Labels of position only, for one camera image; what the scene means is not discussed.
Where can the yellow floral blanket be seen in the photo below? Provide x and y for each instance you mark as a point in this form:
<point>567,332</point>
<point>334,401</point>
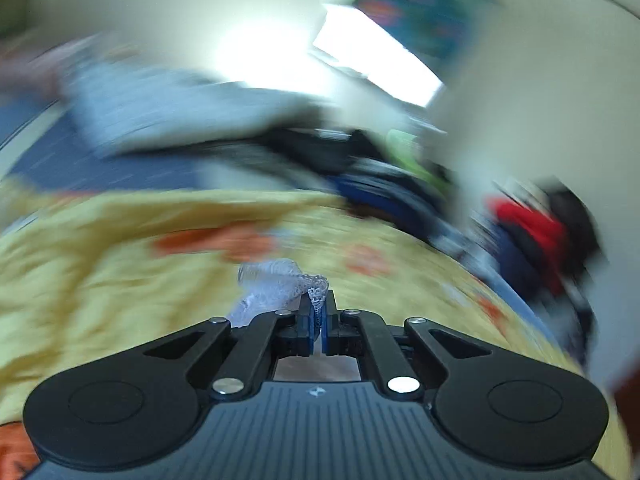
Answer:
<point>100,285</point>

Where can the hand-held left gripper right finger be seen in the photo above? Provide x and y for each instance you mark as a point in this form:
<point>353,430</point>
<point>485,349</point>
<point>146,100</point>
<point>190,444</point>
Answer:
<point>325,327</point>

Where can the lotus wall poster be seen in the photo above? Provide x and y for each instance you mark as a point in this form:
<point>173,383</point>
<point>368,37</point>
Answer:
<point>425,5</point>

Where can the red cloth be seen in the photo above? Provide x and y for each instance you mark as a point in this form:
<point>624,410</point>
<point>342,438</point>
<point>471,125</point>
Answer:
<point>535,230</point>

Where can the blue bedsheet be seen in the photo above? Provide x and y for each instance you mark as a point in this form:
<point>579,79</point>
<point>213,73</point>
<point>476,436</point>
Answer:
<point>100,165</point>

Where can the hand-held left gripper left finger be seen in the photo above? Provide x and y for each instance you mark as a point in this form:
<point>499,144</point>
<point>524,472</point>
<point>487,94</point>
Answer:
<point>312,327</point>

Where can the pile of dark clothes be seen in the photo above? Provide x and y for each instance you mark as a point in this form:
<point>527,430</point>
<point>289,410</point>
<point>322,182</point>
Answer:
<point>360,175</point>

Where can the window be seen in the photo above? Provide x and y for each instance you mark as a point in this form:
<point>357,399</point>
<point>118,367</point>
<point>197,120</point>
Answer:
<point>370,55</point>

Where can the white lace garment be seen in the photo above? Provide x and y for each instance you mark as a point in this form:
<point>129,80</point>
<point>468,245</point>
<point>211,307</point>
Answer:
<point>272,287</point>

